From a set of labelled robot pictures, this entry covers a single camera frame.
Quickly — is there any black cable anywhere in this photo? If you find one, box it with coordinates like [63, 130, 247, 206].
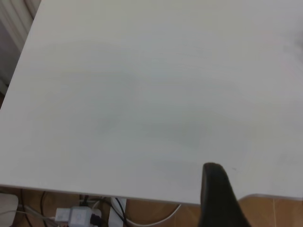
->
[39, 191, 48, 215]
[79, 195, 112, 213]

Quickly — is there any white cable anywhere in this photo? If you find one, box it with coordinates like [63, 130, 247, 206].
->
[125, 203, 182, 225]

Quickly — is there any white ribbed panel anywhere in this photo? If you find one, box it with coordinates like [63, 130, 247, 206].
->
[0, 0, 42, 96]

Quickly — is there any white plug block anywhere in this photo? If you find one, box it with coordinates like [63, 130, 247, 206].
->
[55, 208, 71, 223]

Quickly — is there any grey cable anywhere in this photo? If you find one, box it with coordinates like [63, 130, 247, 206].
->
[16, 204, 56, 224]

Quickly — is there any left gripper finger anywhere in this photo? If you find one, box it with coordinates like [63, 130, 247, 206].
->
[198, 162, 251, 227]

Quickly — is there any grey white power adapter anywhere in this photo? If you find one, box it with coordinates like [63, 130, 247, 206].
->
[68, 206, 92, 227]

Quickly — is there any white box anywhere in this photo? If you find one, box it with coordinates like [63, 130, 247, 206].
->
[0, 193, 19, 227]

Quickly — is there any white power strip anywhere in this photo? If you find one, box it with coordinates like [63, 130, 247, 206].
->
[108, 198, 127, 227]

